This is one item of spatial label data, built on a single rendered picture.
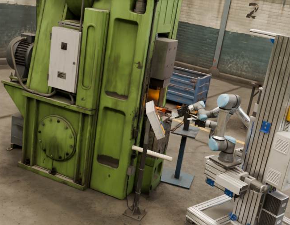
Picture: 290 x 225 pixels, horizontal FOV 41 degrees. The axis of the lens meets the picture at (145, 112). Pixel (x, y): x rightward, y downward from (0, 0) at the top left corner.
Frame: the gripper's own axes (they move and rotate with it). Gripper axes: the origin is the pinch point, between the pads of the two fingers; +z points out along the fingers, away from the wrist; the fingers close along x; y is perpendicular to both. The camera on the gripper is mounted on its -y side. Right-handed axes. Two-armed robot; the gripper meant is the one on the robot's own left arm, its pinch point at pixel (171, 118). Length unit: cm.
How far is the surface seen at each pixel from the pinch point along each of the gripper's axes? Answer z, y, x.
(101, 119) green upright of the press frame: 71, 16, -30
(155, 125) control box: 14.3, 8.6, 27.0
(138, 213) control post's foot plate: 68, -81, 12
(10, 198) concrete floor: 184, -16, 10
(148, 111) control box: 16.3, 22.5, 22.9
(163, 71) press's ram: -9, 41, -31
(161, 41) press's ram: -18, 70, -34
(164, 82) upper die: -5.7, 27.4, -37.5
